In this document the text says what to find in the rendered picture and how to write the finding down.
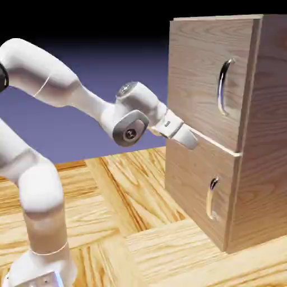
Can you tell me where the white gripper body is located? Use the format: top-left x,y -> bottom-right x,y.
171,123 -> 198,150

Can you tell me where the small wood cabinet door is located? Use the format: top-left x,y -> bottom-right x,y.
164,139 -> 243,252

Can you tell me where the large wood cabinet door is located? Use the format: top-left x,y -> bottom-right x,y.
166,18 -> 262,154

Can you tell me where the light wood cabinet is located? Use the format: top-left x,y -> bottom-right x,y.
164,14 -> 287,254

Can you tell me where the long curved metal handle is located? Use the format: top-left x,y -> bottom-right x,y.
216,58 -> 235,117

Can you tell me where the short curved metal handle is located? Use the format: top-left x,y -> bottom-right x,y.
205,175 -> 220,221

